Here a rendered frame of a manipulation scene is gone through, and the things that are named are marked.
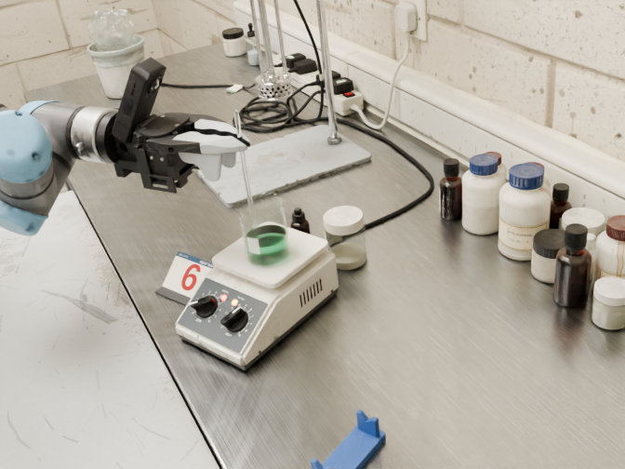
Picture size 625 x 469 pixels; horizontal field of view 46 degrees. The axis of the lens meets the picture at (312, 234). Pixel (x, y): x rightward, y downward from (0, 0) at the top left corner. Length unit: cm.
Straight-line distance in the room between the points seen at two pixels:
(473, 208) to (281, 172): 40
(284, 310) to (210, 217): 38
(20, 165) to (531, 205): 66
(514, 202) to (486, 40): 36
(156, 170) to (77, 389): 30
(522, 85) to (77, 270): 78
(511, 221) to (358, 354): 30
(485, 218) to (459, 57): 36
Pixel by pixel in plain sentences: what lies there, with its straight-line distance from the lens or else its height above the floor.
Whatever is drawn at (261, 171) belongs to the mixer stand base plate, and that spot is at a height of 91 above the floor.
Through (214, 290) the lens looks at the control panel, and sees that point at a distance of 99.
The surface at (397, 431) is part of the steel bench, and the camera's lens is 85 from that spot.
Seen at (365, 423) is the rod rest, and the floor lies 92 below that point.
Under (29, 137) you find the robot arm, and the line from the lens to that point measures 90.
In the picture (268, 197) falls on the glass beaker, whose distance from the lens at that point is 97.
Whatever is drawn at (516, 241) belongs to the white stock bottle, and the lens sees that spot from 109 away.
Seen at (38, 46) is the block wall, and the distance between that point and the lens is 333.
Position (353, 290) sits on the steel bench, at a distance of 105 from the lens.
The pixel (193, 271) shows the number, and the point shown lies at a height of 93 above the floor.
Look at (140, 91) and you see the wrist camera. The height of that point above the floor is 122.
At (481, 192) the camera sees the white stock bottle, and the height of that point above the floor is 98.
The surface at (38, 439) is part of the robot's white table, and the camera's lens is 95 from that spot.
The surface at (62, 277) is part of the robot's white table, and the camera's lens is 123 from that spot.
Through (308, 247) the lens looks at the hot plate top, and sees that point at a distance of 99.
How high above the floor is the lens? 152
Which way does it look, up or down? 31 degrees down
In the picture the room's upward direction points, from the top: 7 degrees counter-clockwise
